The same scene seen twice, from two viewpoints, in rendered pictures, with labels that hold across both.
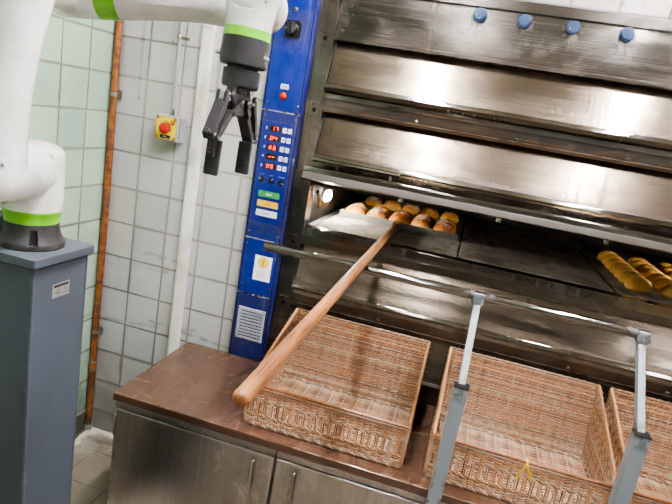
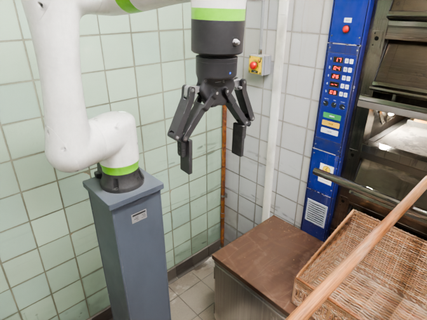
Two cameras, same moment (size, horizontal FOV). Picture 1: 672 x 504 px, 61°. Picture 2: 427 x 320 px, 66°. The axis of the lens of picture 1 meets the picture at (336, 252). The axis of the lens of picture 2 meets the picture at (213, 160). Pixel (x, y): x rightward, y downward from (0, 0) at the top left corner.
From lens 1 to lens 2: 71 cm
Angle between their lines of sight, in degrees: 35
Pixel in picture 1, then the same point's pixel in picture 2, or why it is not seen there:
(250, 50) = (212, 36)
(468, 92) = not seen: outside the picture
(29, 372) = (122, 270)
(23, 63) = (60, 71)
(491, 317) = not seen: outside the picture
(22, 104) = (68, 102)
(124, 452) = (220, 291)
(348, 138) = (412, 63)
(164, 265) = (259, 160)
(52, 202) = (124, 159)
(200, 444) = (262, 307)
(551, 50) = not seen: outside the picture
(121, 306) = (236, 183)
